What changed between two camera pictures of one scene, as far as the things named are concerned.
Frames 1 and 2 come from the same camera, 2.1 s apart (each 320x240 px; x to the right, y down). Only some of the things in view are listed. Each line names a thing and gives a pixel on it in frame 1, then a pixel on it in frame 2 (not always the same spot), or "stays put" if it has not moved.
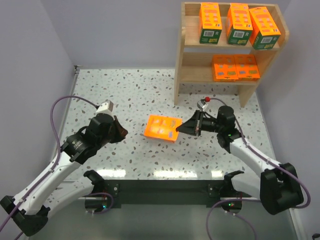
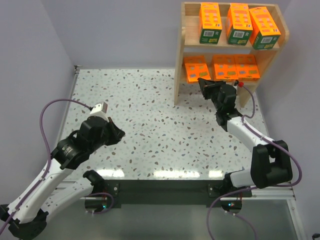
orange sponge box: x=263 y=33 stays put
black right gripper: x=198 y=124 to x=212 y=88
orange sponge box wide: x=163 y=127 to x=195 y=67
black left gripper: x=116 y=127 stays put
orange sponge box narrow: x=239 y=26 stays put
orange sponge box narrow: x=210 y=23 stays put
